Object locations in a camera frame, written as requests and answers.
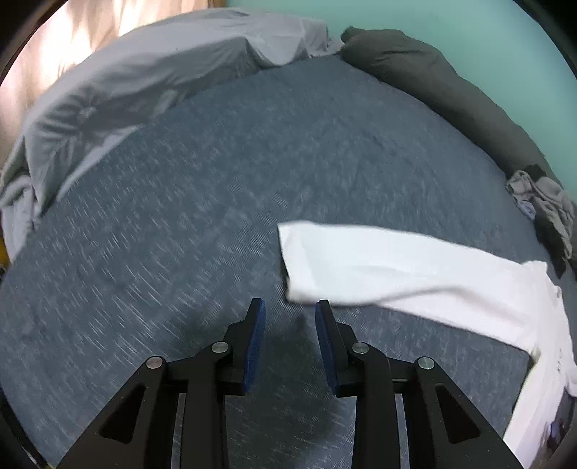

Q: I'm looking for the white long sleeve shirt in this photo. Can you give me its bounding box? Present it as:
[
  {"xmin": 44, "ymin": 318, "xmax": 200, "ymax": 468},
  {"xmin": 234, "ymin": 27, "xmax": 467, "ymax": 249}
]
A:
[{"xmin": 278, "ymin": 221, "xmax": 576, "ymax": 468}]

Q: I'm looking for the dark blue patterned bedspread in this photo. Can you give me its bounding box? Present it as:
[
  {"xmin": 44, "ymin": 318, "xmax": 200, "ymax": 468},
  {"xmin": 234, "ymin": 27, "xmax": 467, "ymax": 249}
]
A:
[{"xmin": 1, "ymin": 57, "xmax": 548, "ymax": 468}]

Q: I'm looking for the light blue small garment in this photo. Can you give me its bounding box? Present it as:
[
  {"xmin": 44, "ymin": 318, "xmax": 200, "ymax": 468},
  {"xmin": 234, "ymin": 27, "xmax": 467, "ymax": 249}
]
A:
[{"xmin": 517, "ymin": 200, "xmax": 536, "ymax": 221}]

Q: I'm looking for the grey crumpled garment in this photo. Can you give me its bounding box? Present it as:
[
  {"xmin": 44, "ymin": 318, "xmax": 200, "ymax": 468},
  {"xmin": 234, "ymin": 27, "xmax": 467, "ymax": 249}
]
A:
[{"xmin": 506, "ymin": 164, "xmax": 575, "ymax": 261}]

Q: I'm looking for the dark grey rolled duvet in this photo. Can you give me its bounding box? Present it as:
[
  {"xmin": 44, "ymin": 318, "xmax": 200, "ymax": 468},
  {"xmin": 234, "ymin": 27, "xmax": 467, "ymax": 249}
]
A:
[{"xmin": 340, "ymin": 26, "xmax": 558, "ymax": 181}]

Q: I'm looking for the light grey bed sheet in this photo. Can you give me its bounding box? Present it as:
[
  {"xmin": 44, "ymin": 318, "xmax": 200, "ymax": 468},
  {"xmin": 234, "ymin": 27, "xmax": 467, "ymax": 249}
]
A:
[{"xmin": 1, "ymin": 8, "xmax": 341, "ymax": 260}]

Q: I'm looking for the pink window curtain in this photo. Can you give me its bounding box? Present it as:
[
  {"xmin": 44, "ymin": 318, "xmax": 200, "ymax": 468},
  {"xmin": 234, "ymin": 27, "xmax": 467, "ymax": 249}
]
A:
[{"xmin": 1, "ymin": 1, "xmax": 229, "ymax": 161}]

